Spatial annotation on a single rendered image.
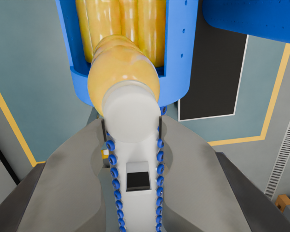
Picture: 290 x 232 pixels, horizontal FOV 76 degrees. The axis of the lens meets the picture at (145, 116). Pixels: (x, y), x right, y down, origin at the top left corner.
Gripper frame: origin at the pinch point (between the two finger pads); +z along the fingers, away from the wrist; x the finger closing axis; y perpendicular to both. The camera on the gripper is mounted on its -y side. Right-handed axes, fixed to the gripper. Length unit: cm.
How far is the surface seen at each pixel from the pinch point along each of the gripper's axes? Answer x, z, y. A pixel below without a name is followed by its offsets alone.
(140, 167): 1, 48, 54
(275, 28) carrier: 51, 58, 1
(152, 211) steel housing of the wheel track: 7, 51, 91
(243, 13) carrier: 48, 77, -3
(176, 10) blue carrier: 7.5, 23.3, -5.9
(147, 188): 3, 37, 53
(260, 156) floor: 144, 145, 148
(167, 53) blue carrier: 6.3, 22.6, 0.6
